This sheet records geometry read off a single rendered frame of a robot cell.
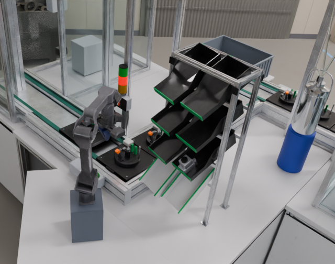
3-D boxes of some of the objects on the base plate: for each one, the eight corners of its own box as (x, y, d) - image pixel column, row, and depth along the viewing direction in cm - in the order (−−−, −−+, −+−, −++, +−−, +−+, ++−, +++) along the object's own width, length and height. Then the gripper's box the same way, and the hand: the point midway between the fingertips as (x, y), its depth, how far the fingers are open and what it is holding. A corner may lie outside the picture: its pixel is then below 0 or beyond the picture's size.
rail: (124, 206, 201) (125, 190, 195) (26, 128, 246) (24, 113, 239) (132, 200, 205) (133, 185, 199) (34, 124, 249) (32, 110, 243)
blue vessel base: (294, 177, 234) (309, 141, 219) (271, 164, 242) (283, 128, 226) (306, 165, 244) (320, 130, 229) (283, 153, 252) (296, 118, 236)
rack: (205, 227, 195) (239, 85, 149) (153, 188, 214) (168, 51, 168) (230, 206, 209) (267, 69, 163) (178, 171, 227) (198, 40, 181)
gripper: (88, 106, 179) (89, 133, 188) (116, 123, 170) (115, 152, 179) (99, 101, 183) (99, 129, 192) (126, 119, 174) (125, 146, 183)
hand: (107, 134), depth 183 cm, fingers closed
